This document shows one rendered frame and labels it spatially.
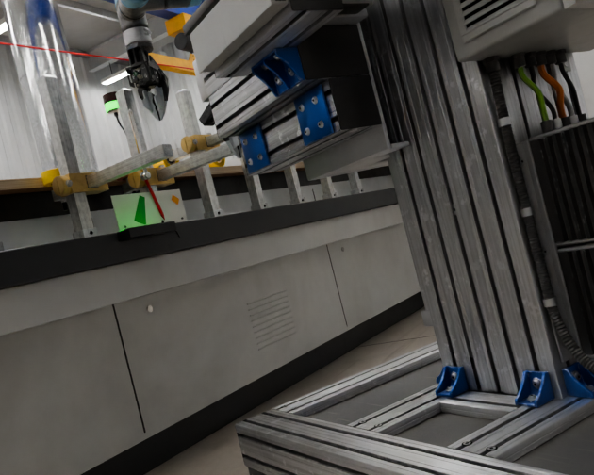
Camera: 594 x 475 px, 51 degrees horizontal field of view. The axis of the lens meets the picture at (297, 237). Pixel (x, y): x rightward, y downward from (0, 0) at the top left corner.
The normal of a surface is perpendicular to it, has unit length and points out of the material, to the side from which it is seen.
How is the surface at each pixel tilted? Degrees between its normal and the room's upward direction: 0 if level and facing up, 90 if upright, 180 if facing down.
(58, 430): 90
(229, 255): 90
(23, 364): 90
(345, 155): 90
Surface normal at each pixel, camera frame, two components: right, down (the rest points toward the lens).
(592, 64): -0.47, 0.11
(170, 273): 0.80, -0.21
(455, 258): -0.83, 0.21
